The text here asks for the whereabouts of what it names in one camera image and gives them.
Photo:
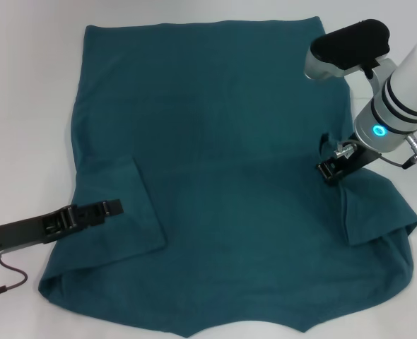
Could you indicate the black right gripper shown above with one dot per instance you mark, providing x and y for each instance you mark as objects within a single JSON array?
[{"x": 357, "y": 160}]

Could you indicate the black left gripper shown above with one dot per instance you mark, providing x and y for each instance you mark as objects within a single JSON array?
[{"x": 21, "y": 233}]

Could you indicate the blue teal shirt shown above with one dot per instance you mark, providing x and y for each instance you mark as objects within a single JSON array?
[{"x": 212, "y": 141}]

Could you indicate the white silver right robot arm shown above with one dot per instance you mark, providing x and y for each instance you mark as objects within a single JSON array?
[{"x": 406, "y": 92}]

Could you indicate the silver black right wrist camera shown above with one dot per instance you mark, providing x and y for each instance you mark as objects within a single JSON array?
[{"x": 350, "y": 46}]

